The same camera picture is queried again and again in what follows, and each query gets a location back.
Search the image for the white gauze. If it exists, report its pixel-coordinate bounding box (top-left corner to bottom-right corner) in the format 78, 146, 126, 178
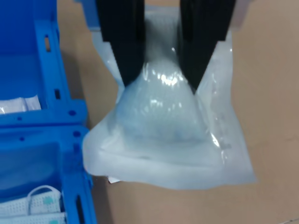
82, 4, 258, 190
0, 95, 42, 115

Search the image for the blue bin holding gauze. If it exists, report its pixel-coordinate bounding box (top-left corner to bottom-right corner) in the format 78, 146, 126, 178
0, 0, 89, 128

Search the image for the brown cardboard sheet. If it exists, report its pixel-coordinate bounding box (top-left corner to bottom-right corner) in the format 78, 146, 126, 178
55, 0, 299, 224

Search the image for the blue bin holding masks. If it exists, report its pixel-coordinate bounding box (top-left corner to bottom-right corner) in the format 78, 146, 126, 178
0, 123, 98, 224

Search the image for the light blue face mask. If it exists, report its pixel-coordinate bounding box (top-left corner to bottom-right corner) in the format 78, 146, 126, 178
0, 211, 67, 224
0, 185, 63, 215

